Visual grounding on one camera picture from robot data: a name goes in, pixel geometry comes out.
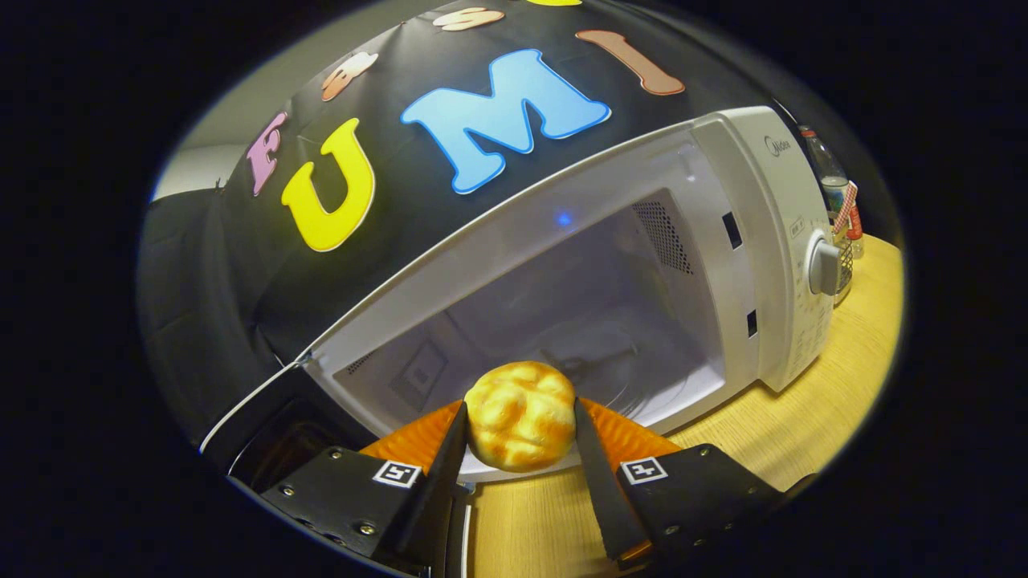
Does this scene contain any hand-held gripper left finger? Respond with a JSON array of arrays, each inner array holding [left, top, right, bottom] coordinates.
[[259, 400, 475, 577]]

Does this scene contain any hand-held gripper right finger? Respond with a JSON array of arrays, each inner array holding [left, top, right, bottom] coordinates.
[[573, 396, 786, 571]]

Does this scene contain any golden bread bun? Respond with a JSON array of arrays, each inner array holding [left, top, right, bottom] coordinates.
[[463, 360, 577, 473]]

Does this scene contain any white microwave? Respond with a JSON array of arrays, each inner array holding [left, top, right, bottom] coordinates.
[[198, 105, 842, 490]]

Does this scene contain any small glass jar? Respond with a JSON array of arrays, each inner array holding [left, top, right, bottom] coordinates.
[[834, 237, 855, 306]]

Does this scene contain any clear bottle red label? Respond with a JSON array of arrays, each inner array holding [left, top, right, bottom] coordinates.
[[799, 124, 864, 259]]

